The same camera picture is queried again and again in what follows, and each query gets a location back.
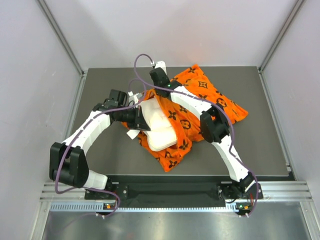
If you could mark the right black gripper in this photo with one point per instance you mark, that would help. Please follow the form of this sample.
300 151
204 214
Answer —
157 91

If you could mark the left aluminium corner post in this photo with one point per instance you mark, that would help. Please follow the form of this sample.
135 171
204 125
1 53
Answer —
59 34

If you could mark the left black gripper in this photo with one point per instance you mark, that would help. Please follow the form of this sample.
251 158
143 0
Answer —
139 122

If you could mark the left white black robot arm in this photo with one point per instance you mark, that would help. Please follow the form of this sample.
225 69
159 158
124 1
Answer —
67 162

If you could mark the aluminium frame rail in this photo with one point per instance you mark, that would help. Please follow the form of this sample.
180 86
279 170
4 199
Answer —
274 191

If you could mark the right aluminium corner post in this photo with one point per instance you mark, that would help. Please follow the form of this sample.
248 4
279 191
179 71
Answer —
298 5

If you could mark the orange patterned pillowcase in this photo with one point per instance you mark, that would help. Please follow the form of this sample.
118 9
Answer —
185 124

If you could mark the grey slotted cable duct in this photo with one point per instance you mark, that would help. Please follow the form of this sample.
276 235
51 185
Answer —
101 207

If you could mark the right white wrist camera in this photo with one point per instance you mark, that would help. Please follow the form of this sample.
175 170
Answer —
160 64

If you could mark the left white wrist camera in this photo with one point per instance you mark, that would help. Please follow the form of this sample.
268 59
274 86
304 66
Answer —
134 98

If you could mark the white pillow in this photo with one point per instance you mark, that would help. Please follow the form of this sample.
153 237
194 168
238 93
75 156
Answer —
162 134

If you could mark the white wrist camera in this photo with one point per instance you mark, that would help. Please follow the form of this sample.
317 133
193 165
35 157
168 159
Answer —
160 64
134 98

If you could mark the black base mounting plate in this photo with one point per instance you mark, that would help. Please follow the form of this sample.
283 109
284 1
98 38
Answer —
175 190

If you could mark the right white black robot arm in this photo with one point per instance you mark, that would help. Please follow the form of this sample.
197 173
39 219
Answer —
215 127

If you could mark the aluminium corner post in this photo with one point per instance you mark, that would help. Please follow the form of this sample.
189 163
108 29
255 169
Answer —
59 34
298 5

